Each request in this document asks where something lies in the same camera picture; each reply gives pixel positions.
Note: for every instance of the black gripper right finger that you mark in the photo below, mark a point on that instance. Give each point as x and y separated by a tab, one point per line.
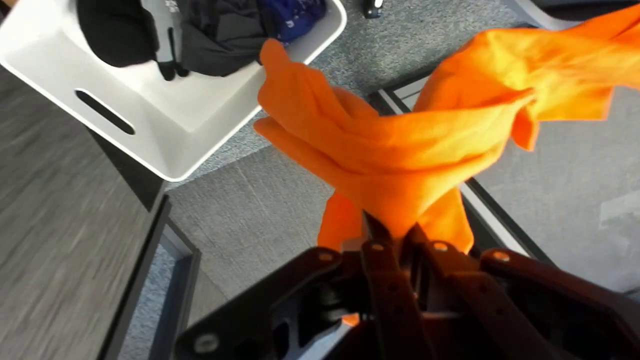
466	310

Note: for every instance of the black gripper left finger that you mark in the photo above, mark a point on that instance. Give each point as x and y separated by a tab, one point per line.
396	316

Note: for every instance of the orange cloth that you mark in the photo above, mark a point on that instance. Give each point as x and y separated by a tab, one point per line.
407	170

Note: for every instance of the white plastic basket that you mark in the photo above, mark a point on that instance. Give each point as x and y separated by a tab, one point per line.
168	127

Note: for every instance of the dark clothes in basket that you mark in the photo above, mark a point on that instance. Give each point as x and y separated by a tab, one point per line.
180	36

